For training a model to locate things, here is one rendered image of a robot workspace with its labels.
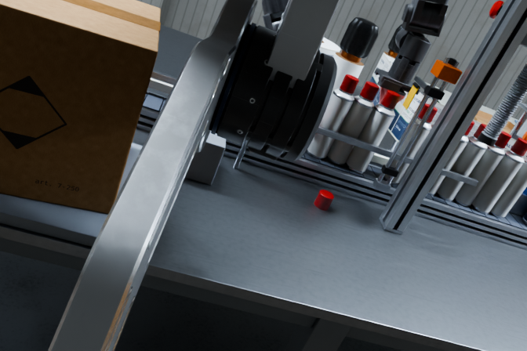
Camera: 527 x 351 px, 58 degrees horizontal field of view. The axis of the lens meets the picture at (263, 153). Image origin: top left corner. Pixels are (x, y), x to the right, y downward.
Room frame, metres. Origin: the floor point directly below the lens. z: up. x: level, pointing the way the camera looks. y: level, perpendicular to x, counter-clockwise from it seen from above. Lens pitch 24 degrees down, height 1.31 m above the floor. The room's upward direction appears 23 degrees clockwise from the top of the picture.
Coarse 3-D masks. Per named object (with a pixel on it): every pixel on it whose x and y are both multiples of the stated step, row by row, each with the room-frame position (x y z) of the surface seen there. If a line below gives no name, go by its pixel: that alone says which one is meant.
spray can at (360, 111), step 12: (372, 84) 1.09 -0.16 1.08; (360, 96) 1.08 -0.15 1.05; (372, 96) 1.07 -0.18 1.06; (360, 108) 1.06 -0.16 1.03; (372, 108) 1.07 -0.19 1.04; (348, 120) 1.07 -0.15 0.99; (360, 120) 1.06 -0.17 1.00; (348, 132) 1.06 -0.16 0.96; (360, 132) 1.07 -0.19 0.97; (336, 144) 1.07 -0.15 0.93; (348, 144) 1.06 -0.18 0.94; (336, 156) 1.06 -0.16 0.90; (348, 156) 1.08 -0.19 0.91
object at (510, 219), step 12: (156, 96) 1.01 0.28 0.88; (156, 108) 0.95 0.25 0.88; (336, 168) 1.04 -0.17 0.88; (348, 168) 1.07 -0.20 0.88; (372, 168) 1.13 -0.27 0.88; (372, 180) 1.06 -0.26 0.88; (384, 180) 1.09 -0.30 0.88; (456, 204) 1.13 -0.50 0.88; (492, 216) 1.15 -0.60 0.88; (516, 216) 1.22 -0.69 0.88
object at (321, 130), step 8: (152, 72) 0.94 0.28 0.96; (160, 72) 0.95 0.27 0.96; (160, 80) 0.94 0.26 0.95; (168, 80) 0.95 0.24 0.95; (320, 128) 1.02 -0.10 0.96; (328, 136) 1.03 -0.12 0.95; (336, 136) 1.03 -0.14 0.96; (344, 136) 1.04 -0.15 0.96; (352, 144) 1.04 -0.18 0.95; (360, 144) 1.04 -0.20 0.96; (368, 144) 1.05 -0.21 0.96; (376, 152) 1.05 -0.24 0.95; (384, 152) 1.06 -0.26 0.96; (392, 152) 1.06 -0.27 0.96; (408, 160) 1.07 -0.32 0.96; (448, 176) 1.10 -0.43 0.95; (456, 176) 1.10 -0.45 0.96; (464, 176) 1.11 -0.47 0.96; (472, 184) 1.11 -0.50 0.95
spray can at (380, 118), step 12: (384, 96) 1.08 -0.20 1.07; (396, 96) 1.07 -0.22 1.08; (384, 108) 1.07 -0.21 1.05; (372, 120) 1.07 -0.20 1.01; (384, 120) 1.06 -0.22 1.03; (372, 132) 1.06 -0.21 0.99; (384, 132) 1.07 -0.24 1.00; (360, 156) 1.06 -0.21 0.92; (372, 156) 1.07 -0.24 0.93; (360, 168) 1.06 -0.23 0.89
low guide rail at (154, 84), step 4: (152, 80) 1.01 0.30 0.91; (156, 80) 1.02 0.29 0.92; (152, 84) 1.01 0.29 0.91; (156, 84) 1.01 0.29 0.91; (160, 84) 1.01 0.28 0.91; (164, 84) 1.02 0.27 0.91; (168, 84) 1.02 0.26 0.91; (152, 88) 1.01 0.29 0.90; (156, 88) 1.01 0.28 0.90; (160, 88) 1.01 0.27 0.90; (164, 88) 1.02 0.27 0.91; (168, 88) 1.02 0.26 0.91; (172, 88) 1.02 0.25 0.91; (168, 92) 1.02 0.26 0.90; (376, 156) 1.14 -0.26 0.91; (380, 156) 1.14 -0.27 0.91; (372, 160) 1.13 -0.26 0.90; (376, 160) 1.14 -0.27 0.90; (380, 160) 1.14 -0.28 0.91; (384, 160) 1.14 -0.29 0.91; (380, 164) 1.14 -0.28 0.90; (384, 164) 1.14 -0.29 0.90
